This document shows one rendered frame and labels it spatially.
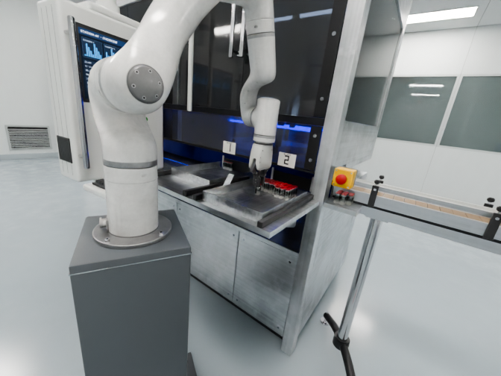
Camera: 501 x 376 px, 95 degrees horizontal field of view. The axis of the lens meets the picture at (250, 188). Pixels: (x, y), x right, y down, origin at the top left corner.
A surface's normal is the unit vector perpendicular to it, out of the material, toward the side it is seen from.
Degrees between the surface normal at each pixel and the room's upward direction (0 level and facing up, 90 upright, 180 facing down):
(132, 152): 86
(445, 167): 90
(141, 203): 90
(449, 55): 90
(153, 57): 65
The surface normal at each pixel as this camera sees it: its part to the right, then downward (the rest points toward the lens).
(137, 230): 0.52, 0.30
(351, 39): -0.59, 0.18
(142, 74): 0.65, 0.11
